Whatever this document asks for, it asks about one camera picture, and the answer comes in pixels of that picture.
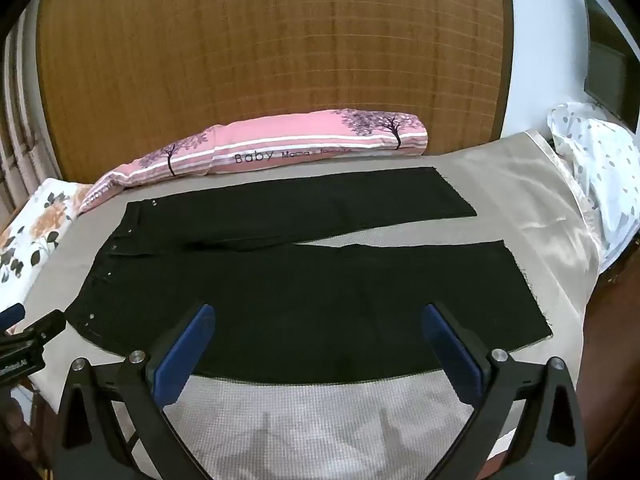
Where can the wooden headboard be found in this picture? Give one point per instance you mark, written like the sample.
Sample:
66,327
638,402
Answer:
250,50

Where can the white spotted cloth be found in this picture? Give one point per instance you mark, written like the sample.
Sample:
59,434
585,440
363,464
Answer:
600,170

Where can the beige bed cover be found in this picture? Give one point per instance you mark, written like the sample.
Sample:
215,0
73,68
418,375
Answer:
525,200

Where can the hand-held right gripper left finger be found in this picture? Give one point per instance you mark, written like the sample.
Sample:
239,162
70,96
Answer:
186,345

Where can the reddish wooden bed frame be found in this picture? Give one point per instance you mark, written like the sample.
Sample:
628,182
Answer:
610,360

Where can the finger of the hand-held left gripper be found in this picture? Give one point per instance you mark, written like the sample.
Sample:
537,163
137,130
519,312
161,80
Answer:
11,316
45,329

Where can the black pants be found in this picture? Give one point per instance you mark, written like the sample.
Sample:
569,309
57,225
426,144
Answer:
300,300

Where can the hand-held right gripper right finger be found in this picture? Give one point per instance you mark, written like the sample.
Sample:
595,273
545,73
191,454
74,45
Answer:
450,345

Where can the pink striped tree-print pillow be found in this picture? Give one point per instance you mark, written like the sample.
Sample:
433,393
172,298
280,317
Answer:
280,135

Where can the striped curtain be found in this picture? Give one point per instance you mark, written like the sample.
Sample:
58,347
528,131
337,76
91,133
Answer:
20,125

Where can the white floral pillow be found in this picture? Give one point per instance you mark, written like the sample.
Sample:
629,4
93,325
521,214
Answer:
35,230

